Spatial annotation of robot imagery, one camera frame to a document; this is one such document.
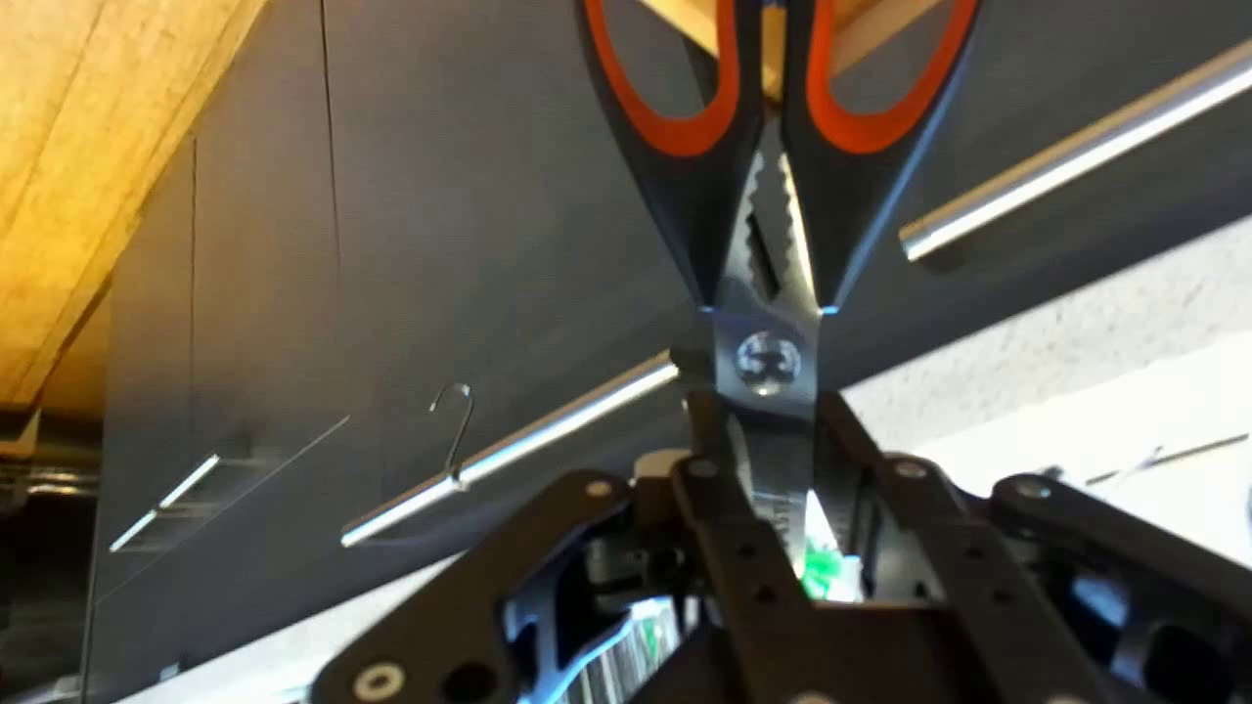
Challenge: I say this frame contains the short steel drawer handle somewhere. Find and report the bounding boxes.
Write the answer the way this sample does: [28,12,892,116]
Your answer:
[107,451,225,557]

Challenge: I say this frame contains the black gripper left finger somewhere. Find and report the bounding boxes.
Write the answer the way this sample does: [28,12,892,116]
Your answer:
[311,389,801,704]

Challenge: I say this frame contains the long steel cabinet handle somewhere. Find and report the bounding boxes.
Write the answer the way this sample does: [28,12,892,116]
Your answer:
[898,35,1252,265]
[337,350,685,550]

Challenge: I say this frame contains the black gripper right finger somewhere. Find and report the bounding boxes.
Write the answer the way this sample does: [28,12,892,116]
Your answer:
[809,391,1252,704]

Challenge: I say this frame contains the dark base cabinet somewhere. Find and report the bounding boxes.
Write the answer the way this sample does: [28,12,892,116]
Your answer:
[77,0,1252,704]

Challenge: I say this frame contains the red and black scissors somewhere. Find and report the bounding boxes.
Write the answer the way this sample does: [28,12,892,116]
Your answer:
[577,0,985,526]

